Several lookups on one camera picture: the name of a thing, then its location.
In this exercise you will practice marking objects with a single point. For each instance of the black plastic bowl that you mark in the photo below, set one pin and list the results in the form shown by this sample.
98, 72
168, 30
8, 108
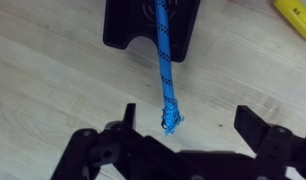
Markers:
139, 20

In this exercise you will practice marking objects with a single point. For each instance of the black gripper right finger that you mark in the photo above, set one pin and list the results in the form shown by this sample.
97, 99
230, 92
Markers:
276, 143

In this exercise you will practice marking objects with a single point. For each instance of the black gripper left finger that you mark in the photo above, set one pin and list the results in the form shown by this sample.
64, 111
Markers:
93, 153

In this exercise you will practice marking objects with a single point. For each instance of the blue marker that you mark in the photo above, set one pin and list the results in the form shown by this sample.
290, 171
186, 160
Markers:
164, 60

